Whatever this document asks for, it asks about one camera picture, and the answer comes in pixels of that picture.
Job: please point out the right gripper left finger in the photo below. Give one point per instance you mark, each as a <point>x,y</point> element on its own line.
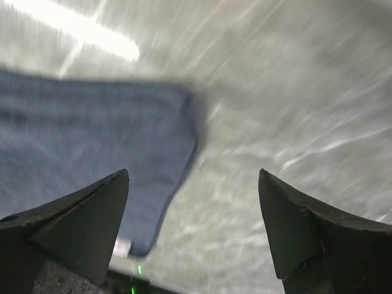
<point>64,246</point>

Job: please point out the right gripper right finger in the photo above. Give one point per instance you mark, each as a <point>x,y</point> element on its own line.
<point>317,248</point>

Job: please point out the dark blue towel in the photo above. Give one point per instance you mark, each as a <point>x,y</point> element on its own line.
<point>59,136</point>

